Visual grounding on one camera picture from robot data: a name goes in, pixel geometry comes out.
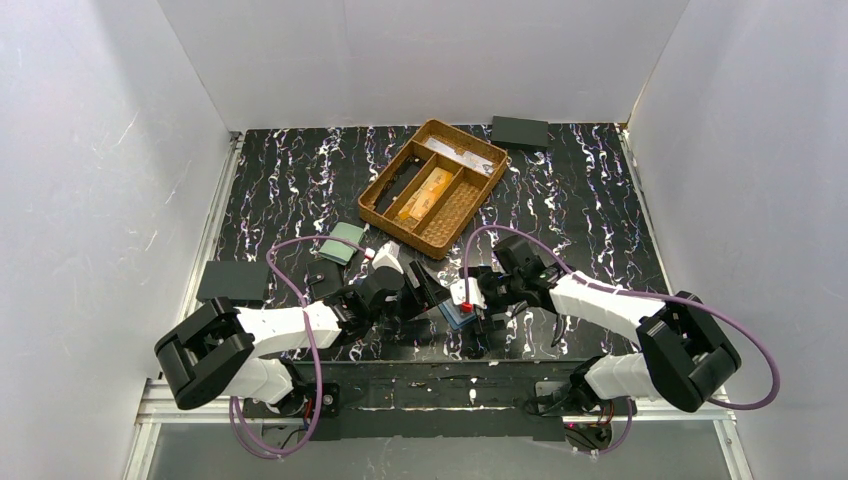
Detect light blue card holder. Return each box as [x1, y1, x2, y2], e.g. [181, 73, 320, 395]
[438, 300, 477, 330]

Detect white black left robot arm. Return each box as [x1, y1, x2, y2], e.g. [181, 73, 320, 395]
[154, 261, 456, 410]

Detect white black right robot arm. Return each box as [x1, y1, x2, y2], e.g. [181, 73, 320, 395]
[460, 235, 741, 413]

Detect black card holder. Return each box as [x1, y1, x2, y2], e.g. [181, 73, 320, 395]
[306, 259, 344, 301]

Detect green card holder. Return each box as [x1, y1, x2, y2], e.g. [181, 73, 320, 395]
[318, 222, 364, 266]

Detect orange cards in tray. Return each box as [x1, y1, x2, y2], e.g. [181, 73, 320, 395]
[397, 167, 454, 221]

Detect black cards in tray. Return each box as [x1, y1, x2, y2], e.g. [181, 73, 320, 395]
[374, 155, 425, 214]

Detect silver cards in tray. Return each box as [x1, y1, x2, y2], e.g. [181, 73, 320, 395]
[424, 136, 496, 176]

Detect woven brown divided tray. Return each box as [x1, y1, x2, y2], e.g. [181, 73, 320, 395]
[358, 119, 508, 260]

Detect black box at left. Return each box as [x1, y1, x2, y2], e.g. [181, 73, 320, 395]
[195, 261, 271, 307]

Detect black box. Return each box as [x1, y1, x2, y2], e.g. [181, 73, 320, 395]
[490, 116, 549, 150]
[195, 261, 271, 307]

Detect black box at back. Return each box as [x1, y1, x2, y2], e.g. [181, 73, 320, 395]
[490, 116, 549, 150]

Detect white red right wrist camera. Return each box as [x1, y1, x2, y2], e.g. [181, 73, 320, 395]
[449, 277, 486, 312]

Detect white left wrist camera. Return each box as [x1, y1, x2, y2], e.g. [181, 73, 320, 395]
[365, 241, 404, 274]

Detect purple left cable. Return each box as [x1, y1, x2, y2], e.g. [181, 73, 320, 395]
[228, 235, 376, 461]

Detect purple cable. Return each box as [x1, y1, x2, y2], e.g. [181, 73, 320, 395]
[228, 235, 376, 461]
[462, 225, 782, 458]

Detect aluminium base frame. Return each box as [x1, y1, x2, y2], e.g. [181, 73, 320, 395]
[124, 360, 752, 479]

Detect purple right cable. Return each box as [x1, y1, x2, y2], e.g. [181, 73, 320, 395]
[462, 225, 782, 458]

